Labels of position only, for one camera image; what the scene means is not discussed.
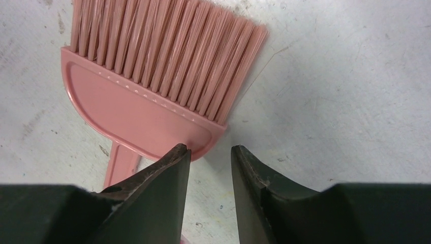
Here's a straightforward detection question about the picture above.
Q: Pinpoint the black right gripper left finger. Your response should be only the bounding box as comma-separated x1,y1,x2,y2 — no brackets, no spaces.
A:
1,144,191,243

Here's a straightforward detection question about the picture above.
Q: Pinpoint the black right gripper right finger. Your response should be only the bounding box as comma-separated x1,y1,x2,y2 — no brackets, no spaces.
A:
231,145,430,243

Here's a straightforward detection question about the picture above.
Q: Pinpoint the pink plastic hand brush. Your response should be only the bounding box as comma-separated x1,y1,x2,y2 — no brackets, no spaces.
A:
61,1,268,187

